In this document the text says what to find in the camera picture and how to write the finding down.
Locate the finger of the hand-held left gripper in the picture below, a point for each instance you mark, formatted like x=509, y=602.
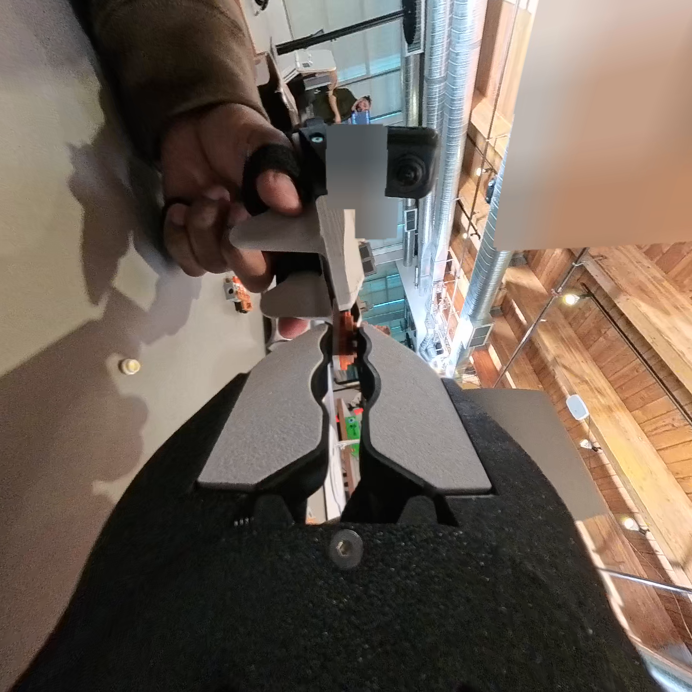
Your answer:
x=340, y=254

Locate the white round stud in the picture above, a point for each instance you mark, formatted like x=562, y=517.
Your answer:
x=130, y=366

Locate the small orange black brick assembly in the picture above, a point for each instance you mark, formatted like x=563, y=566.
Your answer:
x=240, y=294

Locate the white ceiling device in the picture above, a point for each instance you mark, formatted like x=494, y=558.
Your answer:
x=577, y=406

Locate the person's left hand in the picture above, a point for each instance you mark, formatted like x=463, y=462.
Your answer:
x=211, y=162

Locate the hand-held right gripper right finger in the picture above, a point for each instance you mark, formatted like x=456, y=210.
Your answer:
x=427, y=427

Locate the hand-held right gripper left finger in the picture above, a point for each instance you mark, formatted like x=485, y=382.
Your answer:
x=265, y=427

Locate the large silver duct with vents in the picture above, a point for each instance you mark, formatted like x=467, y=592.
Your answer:
x=484, y=281

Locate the orange plate assembly grey underside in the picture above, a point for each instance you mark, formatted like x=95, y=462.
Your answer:
x=346, y=335

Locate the long silver air duct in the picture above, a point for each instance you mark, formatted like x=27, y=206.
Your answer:
x=467, y=108
x=437, y=135

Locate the black light stand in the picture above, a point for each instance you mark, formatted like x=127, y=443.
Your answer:
x=346, y=31

